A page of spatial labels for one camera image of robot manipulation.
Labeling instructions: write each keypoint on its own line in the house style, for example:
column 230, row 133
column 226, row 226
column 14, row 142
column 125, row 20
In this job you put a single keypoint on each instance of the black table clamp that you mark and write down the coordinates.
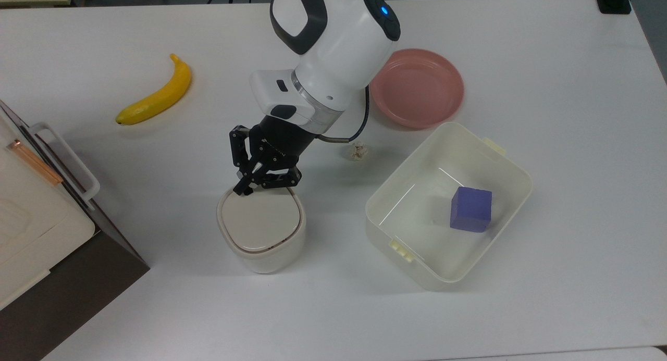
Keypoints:
column 614, row 1

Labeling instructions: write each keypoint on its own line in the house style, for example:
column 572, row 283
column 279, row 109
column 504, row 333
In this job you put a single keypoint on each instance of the cream plastic toy oven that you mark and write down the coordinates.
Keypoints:
column 31, row 231

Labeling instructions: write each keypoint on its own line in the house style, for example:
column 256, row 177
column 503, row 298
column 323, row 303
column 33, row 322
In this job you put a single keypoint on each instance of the white microwave oven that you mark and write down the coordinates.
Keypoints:
column 78, row 298

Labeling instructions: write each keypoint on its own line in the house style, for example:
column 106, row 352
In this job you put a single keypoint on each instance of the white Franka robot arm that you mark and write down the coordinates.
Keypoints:
column 338, row 53

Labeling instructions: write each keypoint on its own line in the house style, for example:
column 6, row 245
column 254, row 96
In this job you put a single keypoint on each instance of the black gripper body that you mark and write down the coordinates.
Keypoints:
column 281, row 142

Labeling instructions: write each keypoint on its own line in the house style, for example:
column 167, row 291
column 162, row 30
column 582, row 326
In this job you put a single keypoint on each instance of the purple cube block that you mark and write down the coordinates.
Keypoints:
column 471, row 210

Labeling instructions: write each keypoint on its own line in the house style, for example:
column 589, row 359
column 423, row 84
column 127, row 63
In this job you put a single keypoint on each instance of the small beige trash can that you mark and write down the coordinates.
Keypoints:
column 260, row 225

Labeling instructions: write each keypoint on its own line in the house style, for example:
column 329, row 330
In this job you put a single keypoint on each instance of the small crumpled paper ball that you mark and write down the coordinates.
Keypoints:
column 358, row 151

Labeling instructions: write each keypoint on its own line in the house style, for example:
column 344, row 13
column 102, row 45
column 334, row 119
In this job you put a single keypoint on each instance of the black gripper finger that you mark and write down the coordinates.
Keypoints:
column 281, row 178
column 241, row 147

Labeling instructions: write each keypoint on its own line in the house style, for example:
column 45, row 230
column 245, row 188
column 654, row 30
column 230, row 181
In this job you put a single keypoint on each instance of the white plastic open bin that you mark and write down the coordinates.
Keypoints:
column 417, row 246

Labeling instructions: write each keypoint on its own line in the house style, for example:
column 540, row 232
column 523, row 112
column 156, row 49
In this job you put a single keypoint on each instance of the yellow toy banana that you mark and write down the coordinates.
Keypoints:
column 156, row 98

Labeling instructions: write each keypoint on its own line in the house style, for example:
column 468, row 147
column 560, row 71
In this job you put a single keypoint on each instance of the pink plastic plate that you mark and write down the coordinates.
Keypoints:
column 417, row 90

